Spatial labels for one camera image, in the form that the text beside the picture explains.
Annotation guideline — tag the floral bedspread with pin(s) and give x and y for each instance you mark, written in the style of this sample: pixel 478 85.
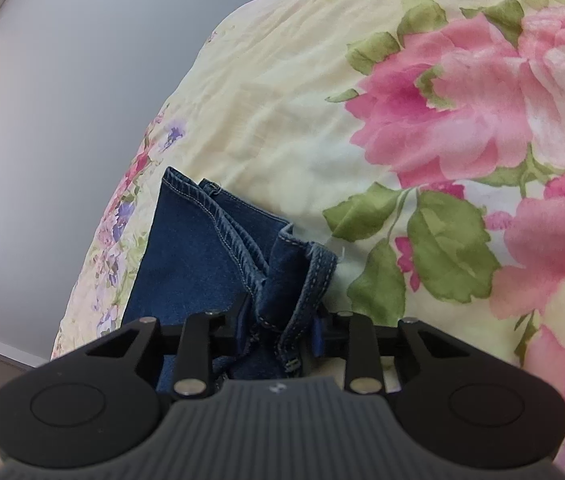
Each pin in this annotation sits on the floral bedspread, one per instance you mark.
pixel 362 125

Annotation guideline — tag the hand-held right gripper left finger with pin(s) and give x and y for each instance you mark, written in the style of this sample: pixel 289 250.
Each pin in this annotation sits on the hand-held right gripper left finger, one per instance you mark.
pixel 235 331

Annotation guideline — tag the blue denim pants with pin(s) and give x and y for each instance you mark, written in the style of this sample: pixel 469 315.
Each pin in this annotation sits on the blue denim pants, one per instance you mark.
pixel 192 260

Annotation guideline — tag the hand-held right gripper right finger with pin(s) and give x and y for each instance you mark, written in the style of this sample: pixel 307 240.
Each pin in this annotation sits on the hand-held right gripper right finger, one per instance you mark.
pixel 318 341

